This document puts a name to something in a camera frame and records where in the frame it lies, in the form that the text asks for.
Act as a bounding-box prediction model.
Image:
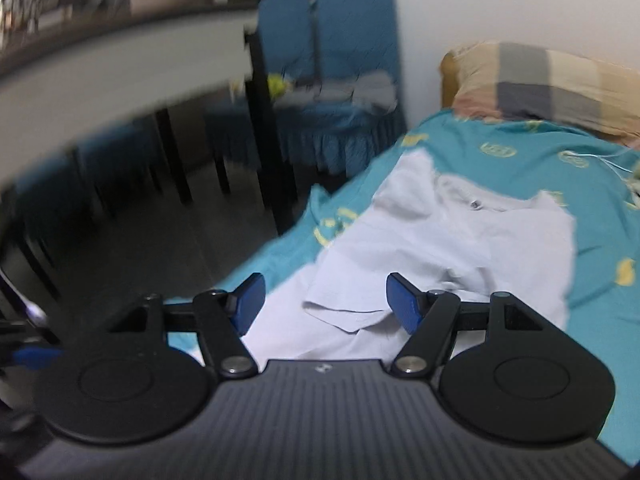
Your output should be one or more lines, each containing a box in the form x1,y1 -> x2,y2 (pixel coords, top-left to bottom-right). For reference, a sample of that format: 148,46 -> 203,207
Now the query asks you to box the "white polo shirt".
244,150 -> 575,364

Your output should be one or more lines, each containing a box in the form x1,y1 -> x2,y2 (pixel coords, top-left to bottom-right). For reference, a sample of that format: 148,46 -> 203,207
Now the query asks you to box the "teal patterned bed sheet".
167,107 -> 640,466

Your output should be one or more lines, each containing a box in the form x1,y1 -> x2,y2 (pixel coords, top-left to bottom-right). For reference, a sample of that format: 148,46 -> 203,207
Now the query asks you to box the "grey cloth on chair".
278,70 -> 398,113

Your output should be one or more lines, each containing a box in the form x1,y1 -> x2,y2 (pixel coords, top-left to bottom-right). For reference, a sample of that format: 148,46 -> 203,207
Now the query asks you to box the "plaid beige grey pillow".
439,41 -> 639,148

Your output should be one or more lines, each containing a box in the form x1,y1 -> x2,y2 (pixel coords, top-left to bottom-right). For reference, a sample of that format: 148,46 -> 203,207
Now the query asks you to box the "blue covered chair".
258,0 -> 406,177

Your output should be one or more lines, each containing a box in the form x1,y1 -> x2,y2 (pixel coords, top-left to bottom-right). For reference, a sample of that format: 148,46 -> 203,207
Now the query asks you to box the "white dark-edged table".
1,4 -> 257,182

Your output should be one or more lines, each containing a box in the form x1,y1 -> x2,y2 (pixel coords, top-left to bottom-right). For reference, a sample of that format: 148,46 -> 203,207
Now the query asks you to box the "white charging cable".
564,148 -> 640,181

